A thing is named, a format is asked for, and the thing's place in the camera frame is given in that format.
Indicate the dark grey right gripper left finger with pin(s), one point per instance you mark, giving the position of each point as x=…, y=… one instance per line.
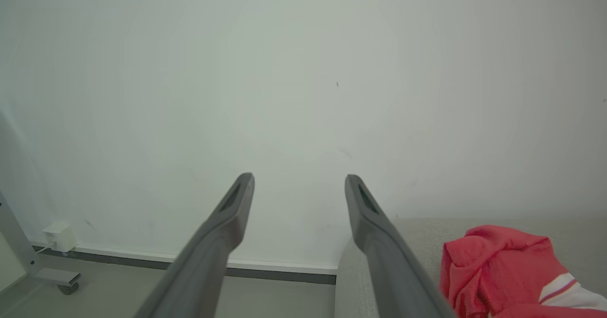
x=208, y=251

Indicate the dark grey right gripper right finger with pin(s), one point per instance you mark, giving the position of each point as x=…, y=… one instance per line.
x=393, y=270

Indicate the red garment with white stripes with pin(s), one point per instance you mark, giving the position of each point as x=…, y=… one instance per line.
x=498, y=270

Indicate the grey fabric sofa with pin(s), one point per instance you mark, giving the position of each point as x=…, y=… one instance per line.
x=417, y=242

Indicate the white and black baseboard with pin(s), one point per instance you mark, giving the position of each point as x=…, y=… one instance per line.
x=284, y=270

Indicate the small white wall box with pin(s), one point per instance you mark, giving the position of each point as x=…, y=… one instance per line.
x=60, y=236

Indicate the grey metal frame leg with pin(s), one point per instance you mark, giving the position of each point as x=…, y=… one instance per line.
x=19, y=247

